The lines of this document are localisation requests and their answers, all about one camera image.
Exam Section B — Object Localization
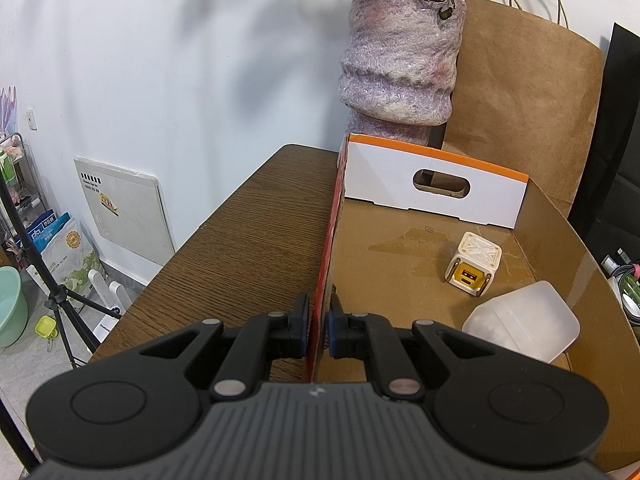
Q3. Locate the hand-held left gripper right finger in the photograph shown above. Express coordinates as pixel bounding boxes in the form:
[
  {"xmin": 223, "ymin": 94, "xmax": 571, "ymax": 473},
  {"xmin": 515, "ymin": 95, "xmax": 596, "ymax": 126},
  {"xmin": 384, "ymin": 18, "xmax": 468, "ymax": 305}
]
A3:
[{"xmin": 324, "ymin": 294, "xmax": 481, "ymax": 403}]

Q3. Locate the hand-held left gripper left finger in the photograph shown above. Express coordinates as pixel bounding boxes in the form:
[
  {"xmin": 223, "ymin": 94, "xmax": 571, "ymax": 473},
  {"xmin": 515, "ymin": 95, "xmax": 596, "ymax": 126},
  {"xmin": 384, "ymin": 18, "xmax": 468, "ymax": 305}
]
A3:
[{"xmin": 140, "ymin": 292, "xmax": 311, "ymax": 403}]

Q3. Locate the orange cardboard box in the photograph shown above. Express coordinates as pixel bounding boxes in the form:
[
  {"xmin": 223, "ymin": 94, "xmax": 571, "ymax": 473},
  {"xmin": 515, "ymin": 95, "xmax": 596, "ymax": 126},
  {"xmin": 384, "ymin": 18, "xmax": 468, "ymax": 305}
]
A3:
[{"xmin": 302, "ymin": 133, "xmax": 640, "ymax": 476}]

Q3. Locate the beige cube charger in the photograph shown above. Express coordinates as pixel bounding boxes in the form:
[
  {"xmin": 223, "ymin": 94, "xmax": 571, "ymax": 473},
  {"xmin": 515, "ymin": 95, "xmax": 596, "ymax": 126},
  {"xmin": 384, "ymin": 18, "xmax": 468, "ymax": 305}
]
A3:
[{"xmin": 445, "ymin": 231, "xmax": 502, "ymax": 299}]

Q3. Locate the translucent plastic container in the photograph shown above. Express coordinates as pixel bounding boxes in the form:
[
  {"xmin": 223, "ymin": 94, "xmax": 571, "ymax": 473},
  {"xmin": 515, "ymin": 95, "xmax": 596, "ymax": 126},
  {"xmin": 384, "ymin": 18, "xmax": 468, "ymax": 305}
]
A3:
[{"xmin": 461, "ymin": 280, "xmax": 581, "ymax": 365}]

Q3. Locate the white floor appliance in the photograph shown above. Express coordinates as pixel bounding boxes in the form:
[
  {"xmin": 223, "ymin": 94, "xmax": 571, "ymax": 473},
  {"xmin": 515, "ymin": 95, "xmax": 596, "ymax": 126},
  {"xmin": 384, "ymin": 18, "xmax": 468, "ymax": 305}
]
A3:
[{"xmin": 87, "ymin": 269, "xmax": 133, "ymax": 346}]

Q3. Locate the white and green bag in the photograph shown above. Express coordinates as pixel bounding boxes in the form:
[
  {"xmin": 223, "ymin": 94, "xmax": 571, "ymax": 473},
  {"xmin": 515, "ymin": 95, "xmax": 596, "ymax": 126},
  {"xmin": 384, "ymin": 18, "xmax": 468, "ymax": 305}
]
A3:
[{"xmin": 37, "ymin": 217, "xmax": 106, "ymax": 311}]

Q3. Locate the black tripod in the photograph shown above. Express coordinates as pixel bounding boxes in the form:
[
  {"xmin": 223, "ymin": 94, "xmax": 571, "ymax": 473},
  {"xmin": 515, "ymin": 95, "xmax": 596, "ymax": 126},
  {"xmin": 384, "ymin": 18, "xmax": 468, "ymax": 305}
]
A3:
[{"xmin": 0, "ymin": 175, "xmax": 123, "ymax": 476}]

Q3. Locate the blue printed bag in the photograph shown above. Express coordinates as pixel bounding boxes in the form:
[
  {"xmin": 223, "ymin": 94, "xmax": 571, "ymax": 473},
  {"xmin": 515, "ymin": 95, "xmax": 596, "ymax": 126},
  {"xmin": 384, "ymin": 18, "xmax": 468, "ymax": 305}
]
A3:
[{"xmin": 25, "ymin": 211, "xmax": 71, "ymax": 256}]

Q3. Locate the purple textured vase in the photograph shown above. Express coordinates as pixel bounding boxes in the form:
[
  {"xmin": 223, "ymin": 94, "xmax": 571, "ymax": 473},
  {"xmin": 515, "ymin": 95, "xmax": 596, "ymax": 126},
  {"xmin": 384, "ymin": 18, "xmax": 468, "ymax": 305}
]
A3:
[{"xmin": 337, "ymin": 0, "xmax": 468, "ymax": 150}]

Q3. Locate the green plastic basin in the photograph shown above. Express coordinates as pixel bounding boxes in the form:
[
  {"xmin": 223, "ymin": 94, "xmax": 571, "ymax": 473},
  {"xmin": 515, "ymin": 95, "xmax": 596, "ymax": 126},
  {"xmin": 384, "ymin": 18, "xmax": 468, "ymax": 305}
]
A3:
[{"xmin": 0, "ymin": 266, "xmax": 28, "ymax": 348}]

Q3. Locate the brown paper bag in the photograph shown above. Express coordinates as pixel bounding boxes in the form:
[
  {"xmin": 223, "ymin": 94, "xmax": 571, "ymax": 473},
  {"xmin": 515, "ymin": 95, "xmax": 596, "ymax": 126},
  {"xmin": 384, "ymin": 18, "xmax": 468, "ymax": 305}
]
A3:
[{"xmin": 442, "ymin": 0, "xmax": 605, "ymax": 218}]

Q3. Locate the metal storage rack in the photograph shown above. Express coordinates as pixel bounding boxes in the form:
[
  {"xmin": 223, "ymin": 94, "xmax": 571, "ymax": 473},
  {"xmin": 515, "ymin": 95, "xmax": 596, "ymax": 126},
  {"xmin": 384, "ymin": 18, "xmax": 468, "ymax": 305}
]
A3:
[{"xmin": 0, "ymin": 132, "xmax": 46, "ymax": 261}]

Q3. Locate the black paper bag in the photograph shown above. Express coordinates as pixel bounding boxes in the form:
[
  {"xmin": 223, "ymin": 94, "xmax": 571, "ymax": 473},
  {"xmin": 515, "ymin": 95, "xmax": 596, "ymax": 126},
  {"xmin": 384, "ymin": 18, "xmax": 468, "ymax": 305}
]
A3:
[{"xmin": 567, "ymin": 22, "xmax": 640, "ymax": 261}]

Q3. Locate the white wall panel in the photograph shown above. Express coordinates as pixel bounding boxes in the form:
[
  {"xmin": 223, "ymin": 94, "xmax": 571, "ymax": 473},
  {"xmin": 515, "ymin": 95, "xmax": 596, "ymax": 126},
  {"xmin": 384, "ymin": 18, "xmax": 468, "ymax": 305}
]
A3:
[{"xmin": 74, "ymin": 156, "xmax": 176, "ymax": 267}]

